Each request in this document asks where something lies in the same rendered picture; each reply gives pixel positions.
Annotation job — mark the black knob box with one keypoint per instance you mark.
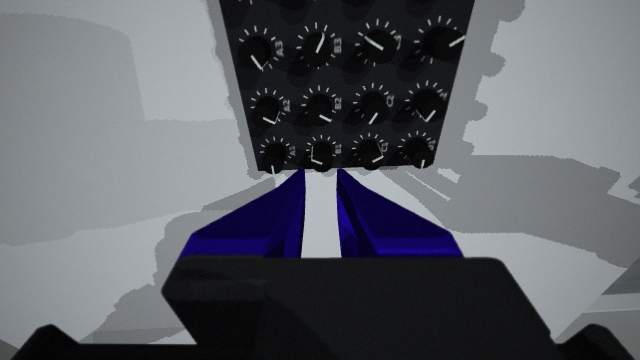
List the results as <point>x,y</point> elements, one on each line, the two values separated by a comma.
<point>318,79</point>

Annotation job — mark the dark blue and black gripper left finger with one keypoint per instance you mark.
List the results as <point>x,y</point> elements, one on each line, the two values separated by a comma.
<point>258,227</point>

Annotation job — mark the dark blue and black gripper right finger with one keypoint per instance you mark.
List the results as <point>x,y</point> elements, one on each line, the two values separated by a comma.
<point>383,227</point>

